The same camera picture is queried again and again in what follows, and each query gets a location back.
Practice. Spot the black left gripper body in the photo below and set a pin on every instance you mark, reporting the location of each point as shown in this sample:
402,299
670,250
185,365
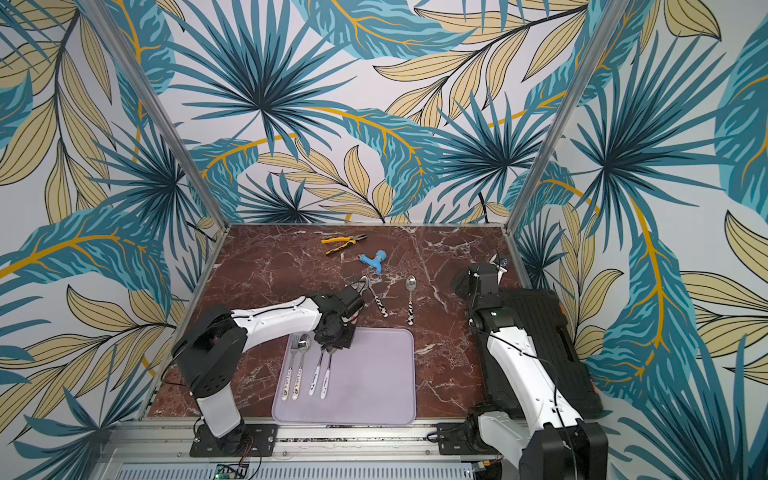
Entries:
340,337

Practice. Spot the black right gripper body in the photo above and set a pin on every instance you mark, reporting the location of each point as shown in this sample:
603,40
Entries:
475,279

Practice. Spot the spoon with colourful white handle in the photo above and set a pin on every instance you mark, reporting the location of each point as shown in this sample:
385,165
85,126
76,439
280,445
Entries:
304,346

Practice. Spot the fork with colourful white handle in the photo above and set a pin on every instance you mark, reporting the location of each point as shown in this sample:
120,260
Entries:
293,349

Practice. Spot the fork with Pochacco white handle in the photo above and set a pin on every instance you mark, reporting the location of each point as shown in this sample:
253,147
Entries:
315,378

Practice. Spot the spoon with Pochacco white handle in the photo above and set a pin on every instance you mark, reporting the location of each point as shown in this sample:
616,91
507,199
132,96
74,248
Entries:
327,374

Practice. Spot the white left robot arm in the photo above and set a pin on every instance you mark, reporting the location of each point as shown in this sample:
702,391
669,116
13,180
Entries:
208,353

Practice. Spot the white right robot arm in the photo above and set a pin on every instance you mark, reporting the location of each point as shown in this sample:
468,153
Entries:
540,404

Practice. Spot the lilac silicone mat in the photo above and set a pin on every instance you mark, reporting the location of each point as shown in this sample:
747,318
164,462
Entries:
372,383

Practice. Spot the blue plastic tap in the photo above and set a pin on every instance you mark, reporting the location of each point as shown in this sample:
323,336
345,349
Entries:
375,262

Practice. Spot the yellow black pliers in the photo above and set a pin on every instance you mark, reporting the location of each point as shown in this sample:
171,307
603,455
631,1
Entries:
342,242

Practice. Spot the spoon with pink handle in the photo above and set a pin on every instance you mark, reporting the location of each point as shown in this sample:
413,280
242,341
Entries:
363,284

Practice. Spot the fork with black-white handle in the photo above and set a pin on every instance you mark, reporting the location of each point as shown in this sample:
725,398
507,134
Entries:
377,300

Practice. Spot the spoon with black-white handle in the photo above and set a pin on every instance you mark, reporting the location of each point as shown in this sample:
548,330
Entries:
410,285

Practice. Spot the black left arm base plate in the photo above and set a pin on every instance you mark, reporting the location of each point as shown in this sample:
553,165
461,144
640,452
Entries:
244,440

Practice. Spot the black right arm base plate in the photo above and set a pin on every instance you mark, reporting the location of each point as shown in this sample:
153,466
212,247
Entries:
458,438

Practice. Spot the aluminium front rail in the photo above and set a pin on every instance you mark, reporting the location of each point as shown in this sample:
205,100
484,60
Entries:
170,440

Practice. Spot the aluminium corner post left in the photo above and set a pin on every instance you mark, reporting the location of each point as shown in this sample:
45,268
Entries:
118,45

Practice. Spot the aluminium corner post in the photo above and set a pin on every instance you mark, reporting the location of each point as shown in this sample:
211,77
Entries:
593,52
118,45

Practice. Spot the aluminium corner post right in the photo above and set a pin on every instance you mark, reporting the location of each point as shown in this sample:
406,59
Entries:
593,52

